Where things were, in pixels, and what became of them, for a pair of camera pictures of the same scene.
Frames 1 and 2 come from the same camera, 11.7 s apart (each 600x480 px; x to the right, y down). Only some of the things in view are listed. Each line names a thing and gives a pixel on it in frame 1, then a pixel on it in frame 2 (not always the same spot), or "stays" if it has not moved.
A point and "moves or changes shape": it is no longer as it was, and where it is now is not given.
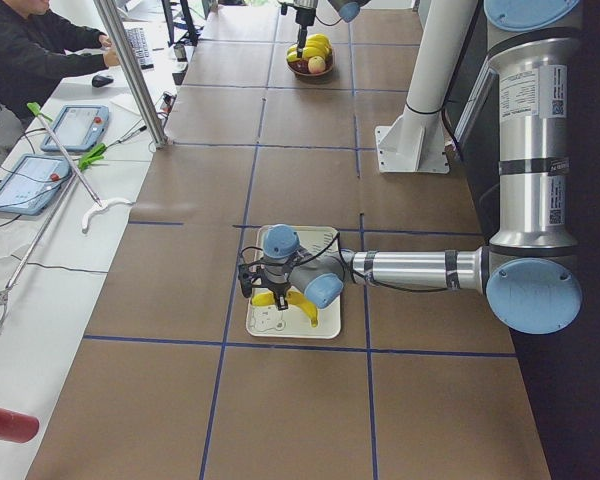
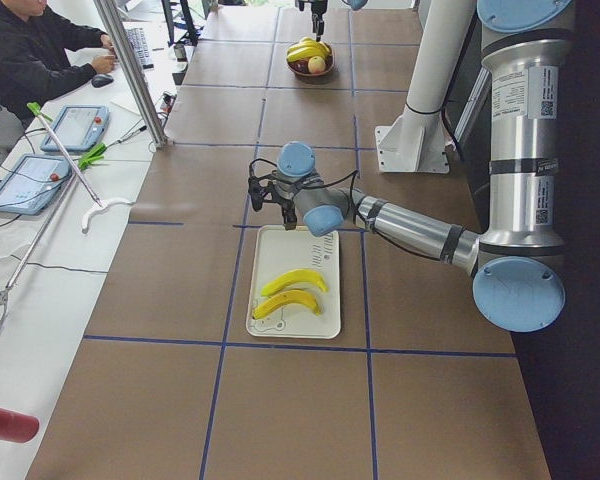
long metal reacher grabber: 93,152 stays
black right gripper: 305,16 -> 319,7
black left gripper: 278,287 -> 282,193
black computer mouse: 100,80 stays
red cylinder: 1,424 stays
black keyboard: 141,48 stays
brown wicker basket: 300,70 stays
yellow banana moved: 268,299 moves or changes shape
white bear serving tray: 294,321 stays
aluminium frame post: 111,20 stays
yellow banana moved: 317,45 moves or changes shape
